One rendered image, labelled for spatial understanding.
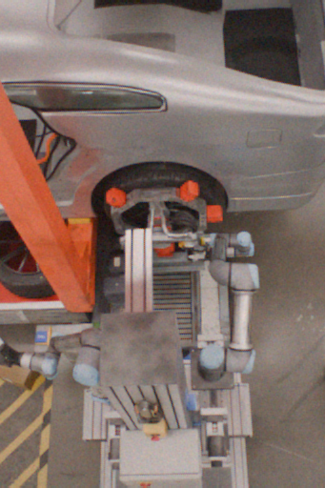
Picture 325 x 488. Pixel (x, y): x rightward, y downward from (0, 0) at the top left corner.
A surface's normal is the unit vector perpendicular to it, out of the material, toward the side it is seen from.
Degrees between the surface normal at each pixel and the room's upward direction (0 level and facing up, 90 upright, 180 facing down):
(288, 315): 0
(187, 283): 0
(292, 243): 0
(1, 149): 90
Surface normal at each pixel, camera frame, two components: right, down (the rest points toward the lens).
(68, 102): -0.01, 0.62
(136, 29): -0.04, -0.45
